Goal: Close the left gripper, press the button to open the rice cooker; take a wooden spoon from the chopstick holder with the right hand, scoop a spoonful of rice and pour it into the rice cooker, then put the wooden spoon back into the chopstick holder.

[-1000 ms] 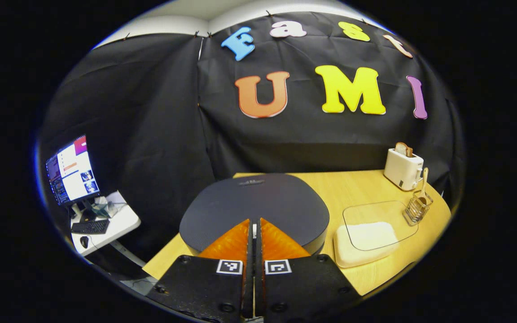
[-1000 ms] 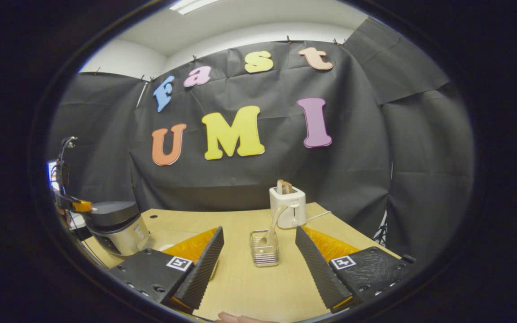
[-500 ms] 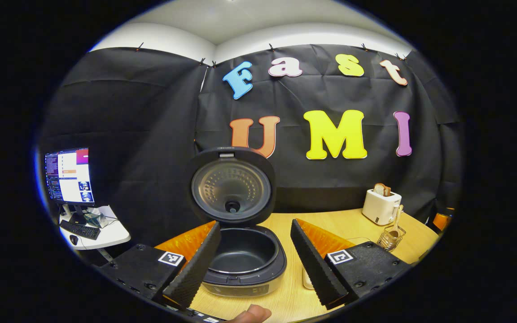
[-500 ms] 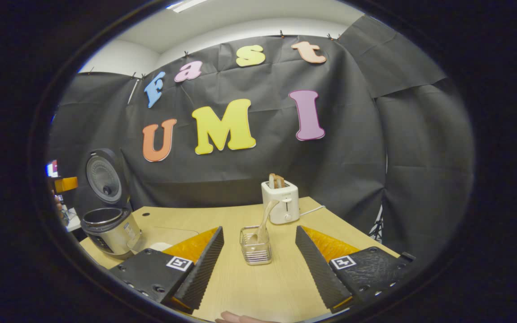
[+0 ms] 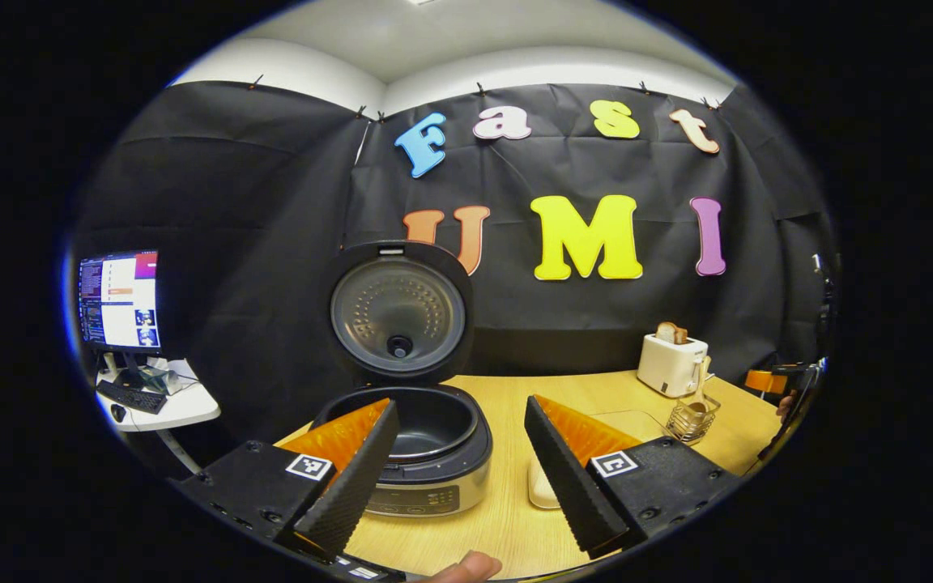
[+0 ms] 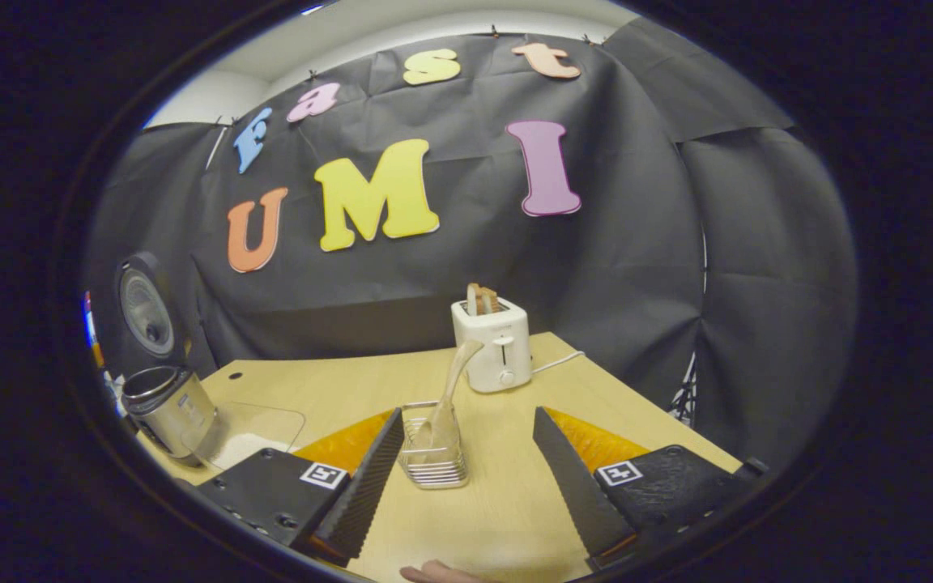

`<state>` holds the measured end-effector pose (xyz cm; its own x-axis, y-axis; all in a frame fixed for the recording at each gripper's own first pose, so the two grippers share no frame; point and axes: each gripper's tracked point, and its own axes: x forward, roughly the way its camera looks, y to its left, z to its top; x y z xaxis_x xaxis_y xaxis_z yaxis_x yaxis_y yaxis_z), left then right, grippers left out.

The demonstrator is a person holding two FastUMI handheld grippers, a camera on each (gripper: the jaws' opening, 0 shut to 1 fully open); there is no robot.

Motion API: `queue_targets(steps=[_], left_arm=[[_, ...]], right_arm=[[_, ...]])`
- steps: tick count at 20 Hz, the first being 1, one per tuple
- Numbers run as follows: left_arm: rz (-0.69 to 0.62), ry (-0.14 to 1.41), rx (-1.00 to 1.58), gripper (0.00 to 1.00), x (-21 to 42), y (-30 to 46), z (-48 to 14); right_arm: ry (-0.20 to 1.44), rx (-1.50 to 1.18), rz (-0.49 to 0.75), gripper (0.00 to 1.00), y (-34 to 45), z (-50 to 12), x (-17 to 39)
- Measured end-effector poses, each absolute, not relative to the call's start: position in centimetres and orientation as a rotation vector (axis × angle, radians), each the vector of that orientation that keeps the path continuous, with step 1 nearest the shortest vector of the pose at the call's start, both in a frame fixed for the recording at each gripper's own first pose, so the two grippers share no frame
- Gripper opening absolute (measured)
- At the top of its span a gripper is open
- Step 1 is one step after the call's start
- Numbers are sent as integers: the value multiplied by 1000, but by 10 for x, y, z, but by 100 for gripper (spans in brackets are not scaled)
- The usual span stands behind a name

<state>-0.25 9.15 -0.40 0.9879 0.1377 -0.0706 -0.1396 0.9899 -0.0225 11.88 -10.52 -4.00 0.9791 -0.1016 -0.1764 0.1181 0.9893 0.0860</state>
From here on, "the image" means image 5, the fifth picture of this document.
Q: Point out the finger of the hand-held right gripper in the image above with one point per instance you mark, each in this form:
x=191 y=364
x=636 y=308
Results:
x=762 y=382

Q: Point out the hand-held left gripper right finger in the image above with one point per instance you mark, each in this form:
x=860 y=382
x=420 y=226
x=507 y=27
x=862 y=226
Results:
x=568 y=478

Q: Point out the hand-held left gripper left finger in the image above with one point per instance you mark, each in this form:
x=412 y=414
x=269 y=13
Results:
x=353 y=478

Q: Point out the wooden spoon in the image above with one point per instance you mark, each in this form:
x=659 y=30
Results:
x=701 y=385

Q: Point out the black silver rice cooker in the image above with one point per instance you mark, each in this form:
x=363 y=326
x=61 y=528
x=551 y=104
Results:
x=434 y=453

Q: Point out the clear plastic container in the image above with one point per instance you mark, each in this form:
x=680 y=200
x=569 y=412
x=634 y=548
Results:
x=543 y=486

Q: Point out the white toaster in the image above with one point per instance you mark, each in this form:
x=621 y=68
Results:
x=669 y=368

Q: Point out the black tripod stand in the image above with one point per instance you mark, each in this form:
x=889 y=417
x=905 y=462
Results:
x=827 y=308

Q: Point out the toasted bread slice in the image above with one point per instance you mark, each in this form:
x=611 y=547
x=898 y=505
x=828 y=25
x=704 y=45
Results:
x=670 y=333

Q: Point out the white side table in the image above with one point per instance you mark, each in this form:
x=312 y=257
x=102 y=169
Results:
x=183 y=409

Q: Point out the green packet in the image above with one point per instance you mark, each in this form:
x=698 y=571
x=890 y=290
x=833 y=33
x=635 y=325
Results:
x=160 y=379

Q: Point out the black keyboard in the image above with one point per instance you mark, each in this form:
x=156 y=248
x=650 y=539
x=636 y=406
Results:
x=133 y=398

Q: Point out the black computer mouse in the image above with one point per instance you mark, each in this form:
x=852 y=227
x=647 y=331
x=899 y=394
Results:
x=117 y=413

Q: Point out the black backdrop cloth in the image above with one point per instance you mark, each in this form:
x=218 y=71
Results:
x=272 y=243

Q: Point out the computer monitor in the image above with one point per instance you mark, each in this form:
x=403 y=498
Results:
x=122 y=300

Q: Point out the ceiling light panel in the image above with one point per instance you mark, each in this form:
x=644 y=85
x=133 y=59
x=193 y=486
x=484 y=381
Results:
x=424 y=2

